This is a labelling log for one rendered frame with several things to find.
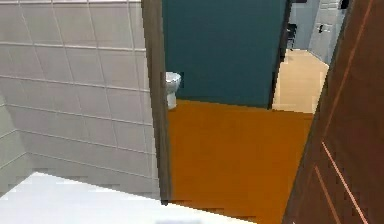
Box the black chair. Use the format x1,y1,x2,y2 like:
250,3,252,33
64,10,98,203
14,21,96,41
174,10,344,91
285,22,298,51

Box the pale grey room door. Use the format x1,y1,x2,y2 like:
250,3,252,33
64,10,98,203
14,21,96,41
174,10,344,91
308,0,349,66

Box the white toilet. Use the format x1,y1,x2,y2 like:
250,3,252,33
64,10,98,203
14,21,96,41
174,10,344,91
165,71,183,111

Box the brown wooden room door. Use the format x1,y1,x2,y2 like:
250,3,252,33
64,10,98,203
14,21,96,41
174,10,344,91
281,0,384,224

